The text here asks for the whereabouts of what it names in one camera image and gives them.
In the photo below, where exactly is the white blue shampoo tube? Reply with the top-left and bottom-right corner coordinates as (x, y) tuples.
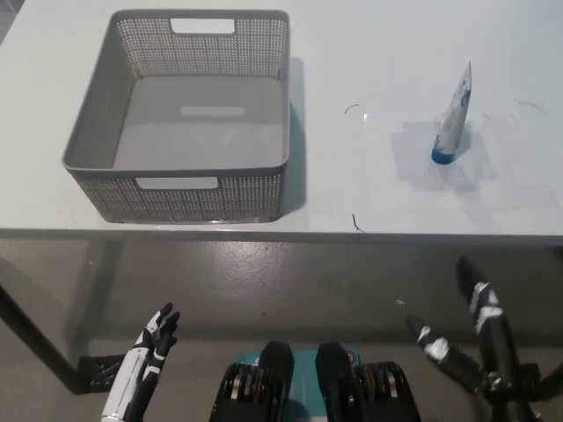
(430, 60), (474, 166)

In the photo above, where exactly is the black teal robot torso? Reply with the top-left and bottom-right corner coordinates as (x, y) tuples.
(209, 340), (424, 422)

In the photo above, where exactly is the grey perforated plastic basket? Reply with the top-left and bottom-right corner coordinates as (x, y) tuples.
(61, 9), (292, 224)

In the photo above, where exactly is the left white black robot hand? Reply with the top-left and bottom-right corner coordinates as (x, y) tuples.
(100, 302), (181, 422)

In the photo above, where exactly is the black metal table leg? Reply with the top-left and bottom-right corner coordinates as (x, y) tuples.
(0, 280), (134, 393)

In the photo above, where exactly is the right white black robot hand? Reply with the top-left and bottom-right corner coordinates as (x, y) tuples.
(406, 256), (522, 397)

